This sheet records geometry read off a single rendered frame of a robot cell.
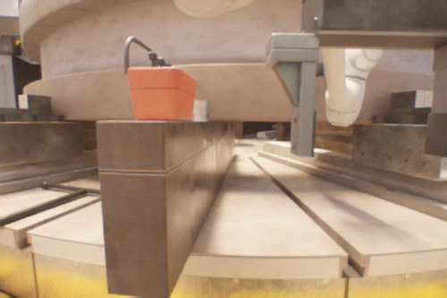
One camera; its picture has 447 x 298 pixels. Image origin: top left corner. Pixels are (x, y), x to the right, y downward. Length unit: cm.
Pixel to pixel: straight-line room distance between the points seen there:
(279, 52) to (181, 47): 121
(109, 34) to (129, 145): 126
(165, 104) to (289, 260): 54
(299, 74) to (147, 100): 44
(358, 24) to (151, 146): 37
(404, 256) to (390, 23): 76
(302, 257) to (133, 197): 49
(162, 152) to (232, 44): 98
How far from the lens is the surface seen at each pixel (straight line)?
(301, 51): 21
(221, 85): 116
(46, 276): 112
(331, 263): 80
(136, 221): 52
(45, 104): 177
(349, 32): 23
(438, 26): 26
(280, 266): 75
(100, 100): 146
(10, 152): 159
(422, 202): 128
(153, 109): 60
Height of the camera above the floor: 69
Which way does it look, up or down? 7 degrees down
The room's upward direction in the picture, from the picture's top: straight up
